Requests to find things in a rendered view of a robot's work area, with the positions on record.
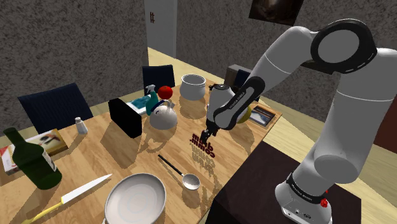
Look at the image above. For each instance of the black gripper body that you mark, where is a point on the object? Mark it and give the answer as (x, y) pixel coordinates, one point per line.
(211, 131)

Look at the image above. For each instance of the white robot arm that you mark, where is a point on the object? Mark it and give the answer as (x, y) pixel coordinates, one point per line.
(356, 124)

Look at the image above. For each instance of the dark red letters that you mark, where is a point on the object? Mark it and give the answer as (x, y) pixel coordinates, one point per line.
(203, 148)

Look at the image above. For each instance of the yellow round object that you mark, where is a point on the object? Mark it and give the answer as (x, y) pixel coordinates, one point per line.
(245, 116)

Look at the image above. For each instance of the white pot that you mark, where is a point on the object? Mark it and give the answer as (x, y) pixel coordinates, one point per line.
(192, 90)

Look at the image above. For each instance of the white kettle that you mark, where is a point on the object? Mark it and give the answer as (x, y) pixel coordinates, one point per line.
(163, 119)

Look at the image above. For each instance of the dark framed picture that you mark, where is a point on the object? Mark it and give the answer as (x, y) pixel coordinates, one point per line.
(262, 116)

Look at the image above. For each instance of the red tomato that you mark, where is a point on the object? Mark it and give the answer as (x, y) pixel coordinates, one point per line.
(165, 92)

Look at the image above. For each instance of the teal spray bottle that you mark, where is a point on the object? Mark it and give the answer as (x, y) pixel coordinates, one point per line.
(152, 104)

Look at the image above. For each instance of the dark robot stand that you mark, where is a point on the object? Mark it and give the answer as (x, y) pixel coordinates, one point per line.
(257, 186)

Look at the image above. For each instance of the teal book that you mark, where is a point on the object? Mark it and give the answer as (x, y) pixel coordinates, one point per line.
(140, 104)

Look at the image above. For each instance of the black box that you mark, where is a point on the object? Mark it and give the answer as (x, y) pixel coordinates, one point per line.
(125, 119)

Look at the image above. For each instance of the white bowl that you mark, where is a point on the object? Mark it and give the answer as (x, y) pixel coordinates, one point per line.
(135, 200)

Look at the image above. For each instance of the grey door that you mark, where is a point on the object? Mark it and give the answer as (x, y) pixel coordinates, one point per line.
(161, 28)

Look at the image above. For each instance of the wooden table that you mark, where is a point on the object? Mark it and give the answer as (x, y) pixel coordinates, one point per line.
(93, 158)

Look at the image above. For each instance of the white salt shaker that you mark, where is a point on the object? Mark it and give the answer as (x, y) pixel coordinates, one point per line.
(81, 126)

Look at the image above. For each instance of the white and orange book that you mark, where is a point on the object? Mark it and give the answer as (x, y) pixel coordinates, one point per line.
(51, 141)

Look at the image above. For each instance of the dark green wine bottle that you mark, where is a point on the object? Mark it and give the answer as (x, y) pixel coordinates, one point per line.
(34, 166)

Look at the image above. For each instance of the dark wall picture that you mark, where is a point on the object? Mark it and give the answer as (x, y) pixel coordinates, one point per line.
(274, 11)

